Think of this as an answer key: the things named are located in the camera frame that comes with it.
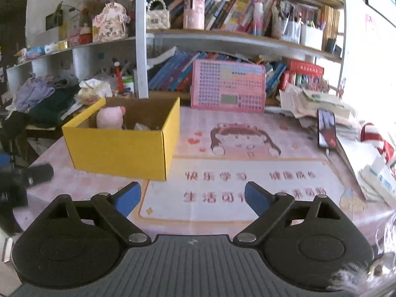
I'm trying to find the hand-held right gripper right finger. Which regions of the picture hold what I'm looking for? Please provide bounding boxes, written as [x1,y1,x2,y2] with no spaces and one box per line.
[233,182,353,246]

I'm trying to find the clear pen holder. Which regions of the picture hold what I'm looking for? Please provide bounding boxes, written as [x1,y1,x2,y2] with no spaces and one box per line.
[280,6,302,44]

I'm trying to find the white power strip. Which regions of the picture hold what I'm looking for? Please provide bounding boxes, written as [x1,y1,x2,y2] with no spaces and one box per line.
[360,158,396,205]

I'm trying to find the shelf row of mixed books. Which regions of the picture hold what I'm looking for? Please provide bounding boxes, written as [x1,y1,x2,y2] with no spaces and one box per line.
[169,0,279,34]

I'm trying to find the white quilted handbag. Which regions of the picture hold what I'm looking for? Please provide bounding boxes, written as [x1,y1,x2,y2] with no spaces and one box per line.
[146,0,171,30]

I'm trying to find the red marker pen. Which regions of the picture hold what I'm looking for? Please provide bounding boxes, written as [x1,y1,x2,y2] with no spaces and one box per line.
[114,62,123,91]

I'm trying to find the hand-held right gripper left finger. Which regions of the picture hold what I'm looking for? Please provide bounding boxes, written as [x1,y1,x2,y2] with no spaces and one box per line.
[34,182,151,246]

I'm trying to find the grey fuzzy sleeve cuff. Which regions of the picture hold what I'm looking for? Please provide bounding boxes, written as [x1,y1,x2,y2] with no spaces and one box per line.
[329,217,396,294]

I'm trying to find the pink checked tablecloth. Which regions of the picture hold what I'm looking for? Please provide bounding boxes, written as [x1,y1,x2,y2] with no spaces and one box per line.
[14,105,396,242]

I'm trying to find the pink keypad learning toy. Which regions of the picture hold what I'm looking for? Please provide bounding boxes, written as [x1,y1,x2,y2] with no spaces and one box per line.
[191,59,267,113]

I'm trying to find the white paper sheets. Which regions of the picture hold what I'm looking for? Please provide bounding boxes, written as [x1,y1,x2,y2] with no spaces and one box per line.
[336,136,396,208]

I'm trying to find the white pen holder box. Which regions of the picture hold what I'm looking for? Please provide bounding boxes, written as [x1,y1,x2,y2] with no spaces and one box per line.
[300,25,324,50]

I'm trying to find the small dried flower bunch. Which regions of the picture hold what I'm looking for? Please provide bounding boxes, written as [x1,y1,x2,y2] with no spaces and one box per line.
[305,76,330,92]

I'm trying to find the pile of clothes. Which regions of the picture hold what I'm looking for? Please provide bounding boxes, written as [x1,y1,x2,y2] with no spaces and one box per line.
[0,74,81,130]

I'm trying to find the row of thin colourful books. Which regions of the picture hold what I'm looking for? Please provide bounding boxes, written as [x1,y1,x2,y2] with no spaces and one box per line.
[263,62,287,98]

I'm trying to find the red white santa cloth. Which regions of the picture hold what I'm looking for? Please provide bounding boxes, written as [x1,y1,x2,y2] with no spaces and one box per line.
[360,123,396,164]

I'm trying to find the red thick books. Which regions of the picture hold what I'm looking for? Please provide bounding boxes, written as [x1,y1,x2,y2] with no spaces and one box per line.
[280,59,325,92]

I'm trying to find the soft tissue pack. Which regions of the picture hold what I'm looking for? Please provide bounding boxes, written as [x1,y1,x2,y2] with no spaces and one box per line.
[79,79,112,105]

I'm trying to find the floral fabric bag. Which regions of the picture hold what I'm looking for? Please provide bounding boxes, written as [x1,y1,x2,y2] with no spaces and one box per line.
[92,3,129,42]

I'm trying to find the row of blue books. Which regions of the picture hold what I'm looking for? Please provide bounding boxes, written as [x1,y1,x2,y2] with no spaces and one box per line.
[148,51,208,92]

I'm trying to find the white metal shelf unit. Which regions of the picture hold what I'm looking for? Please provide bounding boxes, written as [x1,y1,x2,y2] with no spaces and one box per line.
[6,0,347,99]

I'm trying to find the pink pig plush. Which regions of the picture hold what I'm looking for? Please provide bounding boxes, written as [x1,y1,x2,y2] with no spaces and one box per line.
[97,106,126,129]

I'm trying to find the pile of papers and notebooks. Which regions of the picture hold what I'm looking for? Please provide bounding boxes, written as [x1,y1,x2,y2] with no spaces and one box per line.
[280,85,356,137]

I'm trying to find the yellow cardboard box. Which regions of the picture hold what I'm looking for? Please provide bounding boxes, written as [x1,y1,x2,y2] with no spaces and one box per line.
[62,97,180,181]

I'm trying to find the black smartphone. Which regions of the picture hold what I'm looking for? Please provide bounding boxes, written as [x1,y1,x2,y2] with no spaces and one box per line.
[317,109,338,149]

